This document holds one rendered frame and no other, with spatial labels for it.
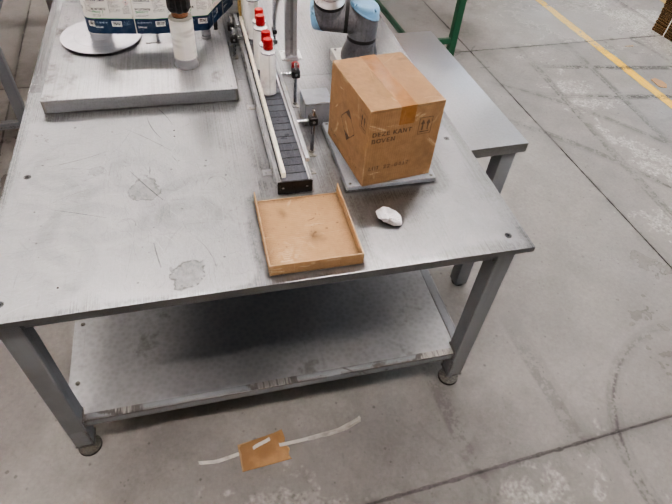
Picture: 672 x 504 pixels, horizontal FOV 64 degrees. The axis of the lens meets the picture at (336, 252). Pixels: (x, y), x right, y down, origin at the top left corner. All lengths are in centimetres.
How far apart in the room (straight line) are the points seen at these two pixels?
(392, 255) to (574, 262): 158
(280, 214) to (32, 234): 68
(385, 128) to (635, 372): 161
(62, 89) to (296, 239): 107
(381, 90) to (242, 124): 57
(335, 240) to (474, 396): 104
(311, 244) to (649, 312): 186
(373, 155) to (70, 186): 92
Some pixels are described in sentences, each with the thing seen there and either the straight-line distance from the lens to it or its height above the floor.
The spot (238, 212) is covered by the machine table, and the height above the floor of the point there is 83.
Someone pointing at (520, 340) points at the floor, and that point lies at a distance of 251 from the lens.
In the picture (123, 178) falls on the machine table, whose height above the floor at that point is 83.
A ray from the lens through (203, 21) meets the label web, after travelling 239.
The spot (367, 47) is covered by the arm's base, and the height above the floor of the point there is 94.
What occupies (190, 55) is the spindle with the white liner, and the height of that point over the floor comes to 93.
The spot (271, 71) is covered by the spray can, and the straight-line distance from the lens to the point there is 198.
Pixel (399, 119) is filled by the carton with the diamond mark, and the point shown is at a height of 108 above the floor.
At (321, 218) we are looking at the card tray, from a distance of 159.
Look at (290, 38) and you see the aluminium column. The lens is 236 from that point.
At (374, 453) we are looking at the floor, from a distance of 210.
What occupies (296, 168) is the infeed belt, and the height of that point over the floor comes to 88.
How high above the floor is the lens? 193
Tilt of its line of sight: 47 degrees down
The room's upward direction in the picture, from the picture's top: 6 degrees clockwise
